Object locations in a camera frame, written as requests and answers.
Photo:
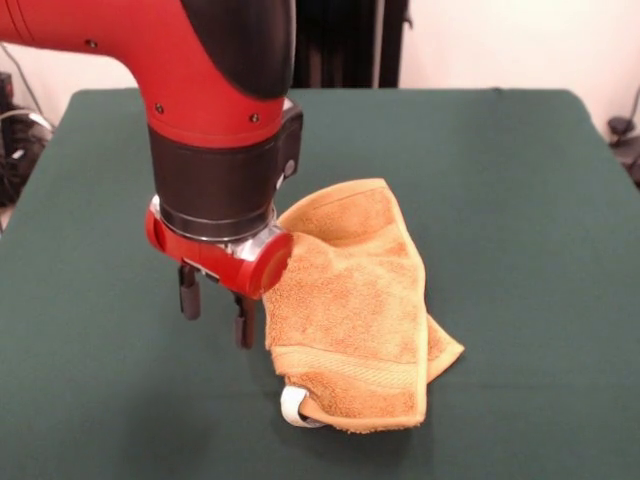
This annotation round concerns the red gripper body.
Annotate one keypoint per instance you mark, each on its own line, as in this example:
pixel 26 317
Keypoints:
pixel 225 265

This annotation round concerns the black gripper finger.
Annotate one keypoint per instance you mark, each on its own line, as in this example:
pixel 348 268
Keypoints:
pixel 244 325
pixel 190 297

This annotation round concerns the orange terry towel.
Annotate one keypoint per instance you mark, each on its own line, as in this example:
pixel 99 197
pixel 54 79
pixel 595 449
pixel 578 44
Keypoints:
pixel 360 310

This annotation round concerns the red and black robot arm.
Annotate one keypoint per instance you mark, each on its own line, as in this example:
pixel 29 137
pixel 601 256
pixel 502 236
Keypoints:
pixel 200 100

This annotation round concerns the dark green table cloth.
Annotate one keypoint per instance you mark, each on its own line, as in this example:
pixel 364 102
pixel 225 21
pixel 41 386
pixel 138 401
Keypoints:
pixel 125 350

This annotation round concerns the thin grey pole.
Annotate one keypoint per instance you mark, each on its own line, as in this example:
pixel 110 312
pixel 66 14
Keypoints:
pixel 22 75

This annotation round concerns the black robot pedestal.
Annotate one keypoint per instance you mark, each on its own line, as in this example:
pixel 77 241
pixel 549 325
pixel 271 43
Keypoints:
pixel 350 45

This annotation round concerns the grey pedestal leg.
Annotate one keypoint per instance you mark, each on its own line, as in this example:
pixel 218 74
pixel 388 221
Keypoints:
pixel 625 140

